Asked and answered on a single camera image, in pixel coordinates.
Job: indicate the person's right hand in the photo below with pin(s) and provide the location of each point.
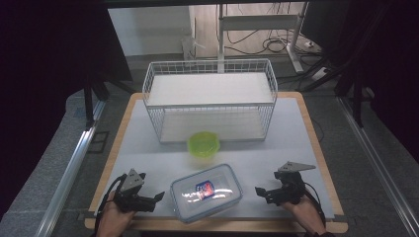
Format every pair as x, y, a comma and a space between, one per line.
306, 214

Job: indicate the white power strip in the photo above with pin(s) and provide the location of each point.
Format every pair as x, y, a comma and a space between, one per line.
319, 74

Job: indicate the black metal stand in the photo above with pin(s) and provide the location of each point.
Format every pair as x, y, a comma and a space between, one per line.
88, 105
357, 98

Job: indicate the clear rectangular food container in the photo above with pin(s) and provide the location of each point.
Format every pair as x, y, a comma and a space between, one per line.
206, 192

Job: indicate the white desk frame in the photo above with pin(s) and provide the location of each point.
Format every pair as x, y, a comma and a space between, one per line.
257, 22

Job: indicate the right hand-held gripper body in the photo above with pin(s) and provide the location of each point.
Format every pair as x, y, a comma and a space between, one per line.
288, 192

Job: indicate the green round food container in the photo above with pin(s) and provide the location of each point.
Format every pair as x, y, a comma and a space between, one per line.
203, 144

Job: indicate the pale grey table mat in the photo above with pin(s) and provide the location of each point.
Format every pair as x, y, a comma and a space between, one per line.
148, 158

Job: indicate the dark curtain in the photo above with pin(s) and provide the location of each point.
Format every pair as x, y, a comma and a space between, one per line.
39, 65
395, 65

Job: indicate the black square floor plate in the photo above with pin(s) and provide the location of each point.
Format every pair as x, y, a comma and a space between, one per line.
99, 142

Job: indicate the wooden table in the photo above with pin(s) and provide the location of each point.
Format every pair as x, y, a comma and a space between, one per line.
230, 226

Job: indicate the person's left hand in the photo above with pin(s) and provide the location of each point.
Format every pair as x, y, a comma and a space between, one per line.
112, 219

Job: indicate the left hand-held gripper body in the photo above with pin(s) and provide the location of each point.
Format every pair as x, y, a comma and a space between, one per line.
133, 197

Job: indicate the white wall panel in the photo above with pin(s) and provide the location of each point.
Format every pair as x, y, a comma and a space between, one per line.
148, 29

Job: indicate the aluminium rail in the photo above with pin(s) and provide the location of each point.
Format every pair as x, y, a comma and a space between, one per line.
70, 171
378, 164

